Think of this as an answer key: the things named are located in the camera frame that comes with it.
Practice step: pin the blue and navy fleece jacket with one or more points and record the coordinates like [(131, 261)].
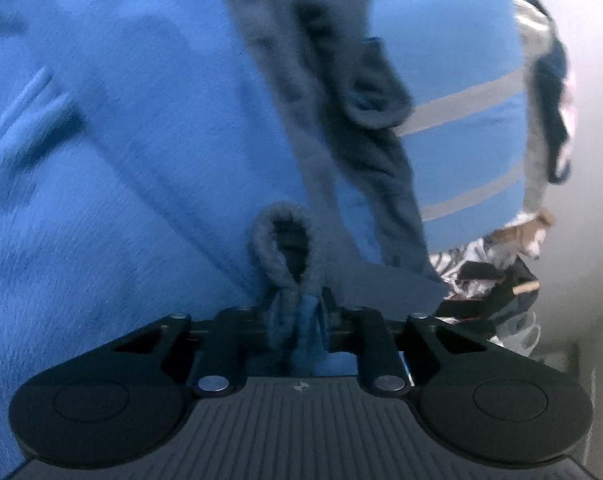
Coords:
[(131, 160)]

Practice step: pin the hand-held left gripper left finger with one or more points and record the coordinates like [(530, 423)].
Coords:
[(254, 330)]

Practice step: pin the grey plush blanket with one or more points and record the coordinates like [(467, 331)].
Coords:
[(534, 160)]

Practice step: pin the white grey-striped cloth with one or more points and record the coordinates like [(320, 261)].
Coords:
[(451, 265)]

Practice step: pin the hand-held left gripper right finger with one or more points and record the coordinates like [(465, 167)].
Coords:
[(339, 332)]

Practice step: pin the brown plush lion toy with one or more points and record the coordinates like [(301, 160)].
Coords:
[(524, 237)]

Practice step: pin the grey spotted cloth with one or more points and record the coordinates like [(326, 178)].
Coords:
[(521, 335)]

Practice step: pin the navy and pink garment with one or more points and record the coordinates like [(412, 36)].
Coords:
[(551, 110)]

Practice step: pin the small blue grey-striped pillow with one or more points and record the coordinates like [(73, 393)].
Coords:
[(456, 60)]

